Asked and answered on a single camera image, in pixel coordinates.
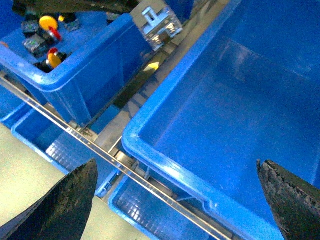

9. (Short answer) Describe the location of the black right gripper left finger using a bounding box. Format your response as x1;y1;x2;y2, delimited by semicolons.
0;158;98;240

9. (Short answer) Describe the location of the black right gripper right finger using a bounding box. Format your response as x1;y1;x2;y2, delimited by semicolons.
256;159;320;240

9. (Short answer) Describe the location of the small yellow mushroom button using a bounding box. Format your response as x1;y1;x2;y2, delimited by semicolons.
46;53;62;69

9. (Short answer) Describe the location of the large yellow mushroom button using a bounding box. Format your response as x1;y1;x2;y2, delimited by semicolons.
39;15;59;31

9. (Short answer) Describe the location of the blue bin with buttons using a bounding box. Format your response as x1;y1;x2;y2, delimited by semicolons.
0;0;153;126

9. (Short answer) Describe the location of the lower blue bin right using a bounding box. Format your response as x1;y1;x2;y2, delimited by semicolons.
108;176;213;240

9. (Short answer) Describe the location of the lower blue bin left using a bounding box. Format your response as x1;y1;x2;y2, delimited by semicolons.
11;109;119;198

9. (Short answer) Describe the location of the empty blue target bin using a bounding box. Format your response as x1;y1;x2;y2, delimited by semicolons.
122;0;320;240

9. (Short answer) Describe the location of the red mushroom button lower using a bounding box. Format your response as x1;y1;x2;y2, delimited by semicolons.
47;47;59;55

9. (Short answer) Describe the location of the red mushroom button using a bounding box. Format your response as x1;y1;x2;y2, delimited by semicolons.
47;47;59;55
49;27;63;42

